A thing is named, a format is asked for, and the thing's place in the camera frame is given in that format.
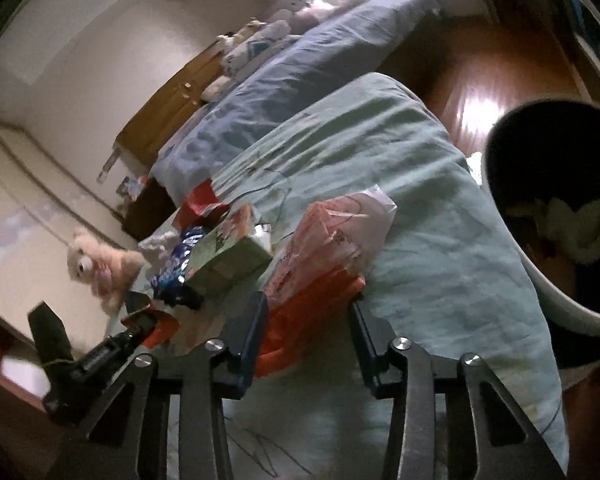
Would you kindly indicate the small red wrapper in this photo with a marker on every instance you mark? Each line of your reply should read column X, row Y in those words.
column 162, row 327

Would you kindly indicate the small white plastic bag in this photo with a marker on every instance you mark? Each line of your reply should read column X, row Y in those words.
column 157, row 244

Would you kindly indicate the wooden headboard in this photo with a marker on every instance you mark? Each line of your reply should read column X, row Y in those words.
column 170, row 110

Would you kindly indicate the white and yellow plush toy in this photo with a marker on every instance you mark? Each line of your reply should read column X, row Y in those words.
column 240, row 31

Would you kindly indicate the wooden nightstand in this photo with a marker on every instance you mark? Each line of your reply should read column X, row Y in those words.
column 145, row 215

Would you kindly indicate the dark blue snack wrapper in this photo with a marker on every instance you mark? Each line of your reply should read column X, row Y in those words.
column 177, row 265

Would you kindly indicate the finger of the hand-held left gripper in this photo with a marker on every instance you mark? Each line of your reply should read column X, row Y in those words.
column 139, row 334

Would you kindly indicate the red snack wrapper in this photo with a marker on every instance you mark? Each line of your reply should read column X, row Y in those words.
column 200, row 205

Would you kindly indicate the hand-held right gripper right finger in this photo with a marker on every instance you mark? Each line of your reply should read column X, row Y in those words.
column 367, row 355

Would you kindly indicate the photo frame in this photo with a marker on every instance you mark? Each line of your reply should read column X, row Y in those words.
column 130, row 188

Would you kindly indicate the green floral bed sheet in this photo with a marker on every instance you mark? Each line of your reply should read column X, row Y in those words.
column 430, row 210

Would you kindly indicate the bed with blue sheet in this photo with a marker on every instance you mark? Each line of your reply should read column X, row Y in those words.
column 290, row 85

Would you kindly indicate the cream teddy bear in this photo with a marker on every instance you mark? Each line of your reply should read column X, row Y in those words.
column 87, row 260

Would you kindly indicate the pink plush cushion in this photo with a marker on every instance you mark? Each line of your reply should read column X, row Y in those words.
column 315, row 14

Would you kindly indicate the white trash bin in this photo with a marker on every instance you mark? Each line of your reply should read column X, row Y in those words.
column 535, row 160

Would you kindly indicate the small patterned pillow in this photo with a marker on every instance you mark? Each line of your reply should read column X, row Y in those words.
column 219, row 87

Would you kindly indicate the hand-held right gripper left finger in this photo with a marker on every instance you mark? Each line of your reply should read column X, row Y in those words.
column 250, row 345

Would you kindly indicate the black glossy cabinet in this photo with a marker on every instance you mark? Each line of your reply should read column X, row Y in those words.
column 595, row 20

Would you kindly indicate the orange white plastic bag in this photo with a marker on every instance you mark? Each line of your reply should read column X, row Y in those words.
column 330, row 230

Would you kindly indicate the printed paper carton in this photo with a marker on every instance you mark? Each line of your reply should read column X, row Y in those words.
column 230, row 265

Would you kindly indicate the white sliding door wardrobe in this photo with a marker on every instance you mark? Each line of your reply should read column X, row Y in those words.
column 20, row 220

